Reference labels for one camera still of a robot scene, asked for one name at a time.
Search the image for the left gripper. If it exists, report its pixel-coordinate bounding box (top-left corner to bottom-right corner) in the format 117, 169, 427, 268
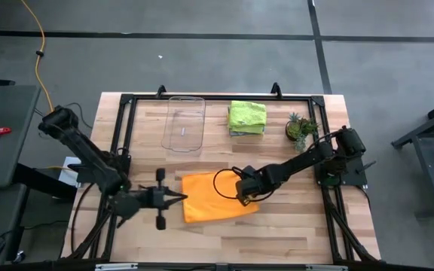
138, 167, 188, 231

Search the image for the orange microfiber towel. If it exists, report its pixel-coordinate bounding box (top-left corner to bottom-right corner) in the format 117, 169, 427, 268
181, 171, 261, 224

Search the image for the grey microfiber towel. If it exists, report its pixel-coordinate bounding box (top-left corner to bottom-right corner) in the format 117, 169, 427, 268
228, 127, 265, 138

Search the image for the lime green microfiber towel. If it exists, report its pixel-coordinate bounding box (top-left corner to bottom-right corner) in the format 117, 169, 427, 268
227, 99, 267, 136

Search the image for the clear plastic bin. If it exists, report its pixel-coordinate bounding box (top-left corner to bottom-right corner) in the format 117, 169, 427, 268
160, 96, 206, 154

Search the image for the succulent in black pot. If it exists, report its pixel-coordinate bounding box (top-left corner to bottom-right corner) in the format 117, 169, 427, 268
284, 111, 320, 154

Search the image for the white paper sheet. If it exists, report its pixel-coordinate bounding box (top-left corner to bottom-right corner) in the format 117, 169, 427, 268
57, 156, 84, 188

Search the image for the grey side table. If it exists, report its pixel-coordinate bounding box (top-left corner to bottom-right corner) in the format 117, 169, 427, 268
0, 84, 41, 190

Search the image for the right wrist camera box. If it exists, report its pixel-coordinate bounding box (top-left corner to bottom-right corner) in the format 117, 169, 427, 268
235, 165, 258, 181

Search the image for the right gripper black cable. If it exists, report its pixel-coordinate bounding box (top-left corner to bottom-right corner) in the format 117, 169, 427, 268
212, 167, 278, 202

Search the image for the silver frame bracket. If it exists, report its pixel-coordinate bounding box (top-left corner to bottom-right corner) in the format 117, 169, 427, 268
305, 264, 349, 271
94, 263, 139, 271

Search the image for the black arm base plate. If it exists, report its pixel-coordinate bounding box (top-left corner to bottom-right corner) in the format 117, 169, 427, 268
312, 156, 368, 188
74, 163, 131, 186

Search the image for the black aluminium table frame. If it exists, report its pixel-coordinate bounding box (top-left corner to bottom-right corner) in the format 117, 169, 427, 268
60, 81, 382, 266

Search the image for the thin black floor cable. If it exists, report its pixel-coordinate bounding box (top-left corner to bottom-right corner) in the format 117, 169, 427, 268
34, 101, 93, 131

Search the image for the grey metal desk frame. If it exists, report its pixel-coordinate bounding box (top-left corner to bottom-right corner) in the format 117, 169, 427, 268
391, 93, 434, 219

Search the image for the yellow power cord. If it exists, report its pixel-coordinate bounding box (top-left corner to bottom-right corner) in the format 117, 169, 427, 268
20, 0, 56, 114

